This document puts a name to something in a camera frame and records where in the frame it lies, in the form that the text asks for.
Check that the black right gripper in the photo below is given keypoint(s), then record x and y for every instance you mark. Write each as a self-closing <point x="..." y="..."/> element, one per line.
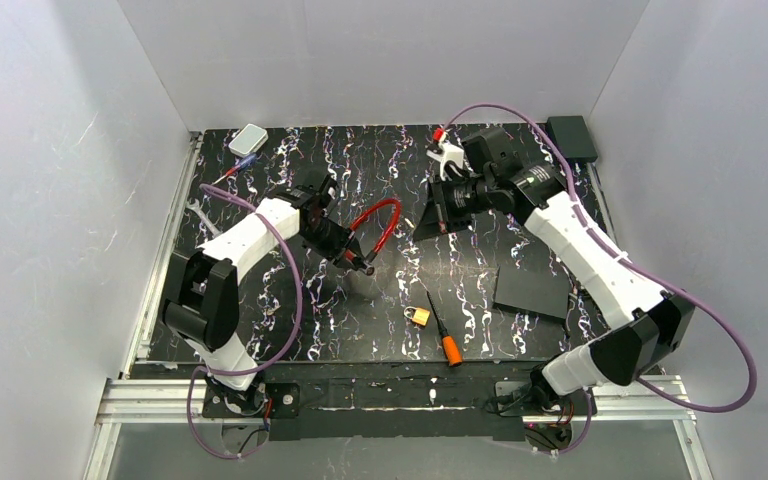
<point x="441" y="206"/>

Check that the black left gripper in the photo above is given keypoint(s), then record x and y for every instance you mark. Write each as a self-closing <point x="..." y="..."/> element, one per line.
<point x="334" y="238"/>

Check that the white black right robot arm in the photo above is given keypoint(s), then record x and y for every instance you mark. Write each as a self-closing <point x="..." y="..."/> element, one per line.
<point x="646" y="321"/>

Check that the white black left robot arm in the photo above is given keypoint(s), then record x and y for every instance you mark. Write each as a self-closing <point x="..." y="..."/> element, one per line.
<point x="200" y="298"/>

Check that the brass padlock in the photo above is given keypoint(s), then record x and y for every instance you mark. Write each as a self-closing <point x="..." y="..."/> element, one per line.
<point x="417" y="315"/>

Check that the dark grey flat plate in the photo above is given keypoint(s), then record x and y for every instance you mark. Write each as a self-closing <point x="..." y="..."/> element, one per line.
<point x="541" y="293"/>

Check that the blue red pen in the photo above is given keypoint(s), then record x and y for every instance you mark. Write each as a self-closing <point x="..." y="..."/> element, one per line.
<point x="242" y="163"/>

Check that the white rectangular box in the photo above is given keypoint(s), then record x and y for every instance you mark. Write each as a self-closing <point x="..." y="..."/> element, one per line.
<point x="248" y="140"/>

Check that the black box in corner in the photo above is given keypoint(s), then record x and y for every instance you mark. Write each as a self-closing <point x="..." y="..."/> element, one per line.
<point x="573" y="138"/>

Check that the small silver wrench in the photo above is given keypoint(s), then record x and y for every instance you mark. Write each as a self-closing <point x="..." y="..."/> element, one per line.
<point x="195" y="207"/>

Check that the orange handled screwdriver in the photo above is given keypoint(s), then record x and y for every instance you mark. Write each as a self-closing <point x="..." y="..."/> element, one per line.
<point x="451" y="350"/>

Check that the aluminium frame rail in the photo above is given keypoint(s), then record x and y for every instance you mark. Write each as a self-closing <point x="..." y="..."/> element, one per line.
<point x="362" y="393"/>

